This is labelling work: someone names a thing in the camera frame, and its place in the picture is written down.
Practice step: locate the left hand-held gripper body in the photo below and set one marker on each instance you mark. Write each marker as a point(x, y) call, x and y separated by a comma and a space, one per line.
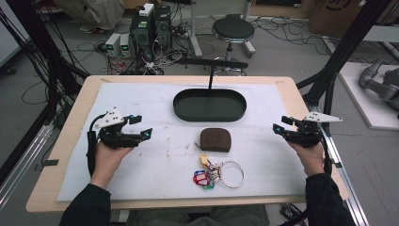
point(117, 139)

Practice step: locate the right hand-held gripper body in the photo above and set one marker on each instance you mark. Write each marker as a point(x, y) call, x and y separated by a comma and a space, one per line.
point(306, 136)

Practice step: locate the brown zip pouch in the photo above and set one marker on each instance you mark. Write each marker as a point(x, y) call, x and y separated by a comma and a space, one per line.
point(216, 140)

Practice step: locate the black oval tray with hanger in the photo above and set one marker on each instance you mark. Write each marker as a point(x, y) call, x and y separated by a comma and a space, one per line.
point(209, 106)

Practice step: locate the person's right hand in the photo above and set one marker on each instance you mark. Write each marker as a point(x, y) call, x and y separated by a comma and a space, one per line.
point(310, 160)

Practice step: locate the person's left hand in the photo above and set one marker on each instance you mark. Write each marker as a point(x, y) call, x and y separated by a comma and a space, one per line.
point(108, 163)

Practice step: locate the black tape piece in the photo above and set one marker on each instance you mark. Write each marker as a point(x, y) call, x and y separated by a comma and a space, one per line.
point(337, 164)
point(50, 163)

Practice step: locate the white foam mat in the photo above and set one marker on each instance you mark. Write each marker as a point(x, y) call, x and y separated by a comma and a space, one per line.
point(156, 175)

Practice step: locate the white platform board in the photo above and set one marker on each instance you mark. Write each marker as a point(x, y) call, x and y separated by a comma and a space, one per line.
point(360, 103)

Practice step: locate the white power supply unit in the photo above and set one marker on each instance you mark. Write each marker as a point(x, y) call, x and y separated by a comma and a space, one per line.
point(125, 46)
point(112, 45)

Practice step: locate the black power strip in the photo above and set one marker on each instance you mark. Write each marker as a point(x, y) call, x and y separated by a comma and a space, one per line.
point(291, 213)

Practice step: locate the black computer tower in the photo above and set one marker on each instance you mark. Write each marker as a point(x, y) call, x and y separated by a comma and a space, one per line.
point(163, 28)
point(141, 37)

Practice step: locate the black round stool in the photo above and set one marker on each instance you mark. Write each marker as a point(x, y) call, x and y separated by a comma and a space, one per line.
point(233, 29)

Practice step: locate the person's legs grey trousers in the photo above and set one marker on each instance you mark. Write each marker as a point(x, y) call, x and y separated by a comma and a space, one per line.
point(219, 218)

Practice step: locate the small white box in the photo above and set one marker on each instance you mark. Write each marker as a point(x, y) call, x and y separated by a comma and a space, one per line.
point(146, 10)

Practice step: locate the cardboard box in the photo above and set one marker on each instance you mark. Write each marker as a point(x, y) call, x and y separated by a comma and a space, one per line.
point(335, 15)

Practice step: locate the black metal frame post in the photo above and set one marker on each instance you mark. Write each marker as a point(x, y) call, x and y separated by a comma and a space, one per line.
point(40, 47)
point(342, 53)

